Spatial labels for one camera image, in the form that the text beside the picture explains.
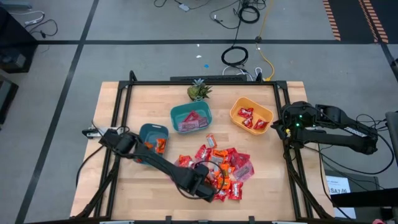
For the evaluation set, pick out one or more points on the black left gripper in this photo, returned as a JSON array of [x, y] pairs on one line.
[[192, 182]]

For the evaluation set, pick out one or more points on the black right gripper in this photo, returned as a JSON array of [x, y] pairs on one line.
[[283, 129]]

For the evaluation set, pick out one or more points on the yellow plastic bin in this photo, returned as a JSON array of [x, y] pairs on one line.
[[262, 112]]

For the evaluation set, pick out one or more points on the dark teal plastic bin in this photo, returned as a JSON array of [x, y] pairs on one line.
[[152, 133]]

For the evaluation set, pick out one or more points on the light teal plastic bin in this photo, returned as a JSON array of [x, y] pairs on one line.
[[178, 113]]

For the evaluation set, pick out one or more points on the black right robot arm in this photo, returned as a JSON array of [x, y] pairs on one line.
[[335, 140]]

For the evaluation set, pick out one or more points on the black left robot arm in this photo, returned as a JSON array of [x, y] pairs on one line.
[[155, 161]]

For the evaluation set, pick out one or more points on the white paper sign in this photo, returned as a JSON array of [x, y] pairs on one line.
[[335, 182]]

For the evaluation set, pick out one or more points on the small artificial succulent plant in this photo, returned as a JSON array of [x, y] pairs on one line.
[[197, 91]]

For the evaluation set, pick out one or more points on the black cabinet with sign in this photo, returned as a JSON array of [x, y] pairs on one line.
[[363, 183]]

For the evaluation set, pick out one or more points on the black bar behind table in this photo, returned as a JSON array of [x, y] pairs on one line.
[[186, 78]]

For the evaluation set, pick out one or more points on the black orange striped floor mat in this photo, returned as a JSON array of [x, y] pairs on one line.
[[351, 18]]

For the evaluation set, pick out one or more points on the white power adapter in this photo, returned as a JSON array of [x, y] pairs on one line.
[[184, 7]]

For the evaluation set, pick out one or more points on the black floor box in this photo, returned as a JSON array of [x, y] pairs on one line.
[[6, 102]]

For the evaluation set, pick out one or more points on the black desk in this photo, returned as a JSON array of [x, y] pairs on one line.
[[15, 46]]

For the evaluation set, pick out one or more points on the grey post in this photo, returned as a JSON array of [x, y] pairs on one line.
[[393, 137]]

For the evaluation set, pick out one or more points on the black aluminium table frame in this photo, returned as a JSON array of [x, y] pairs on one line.
[[155, 83]]

